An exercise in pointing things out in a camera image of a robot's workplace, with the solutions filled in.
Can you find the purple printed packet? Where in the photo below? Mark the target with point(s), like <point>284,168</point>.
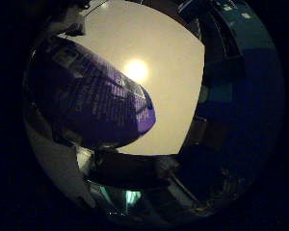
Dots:
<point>90,96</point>

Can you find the glowing teal screen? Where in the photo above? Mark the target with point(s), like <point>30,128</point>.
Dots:
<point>126,196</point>

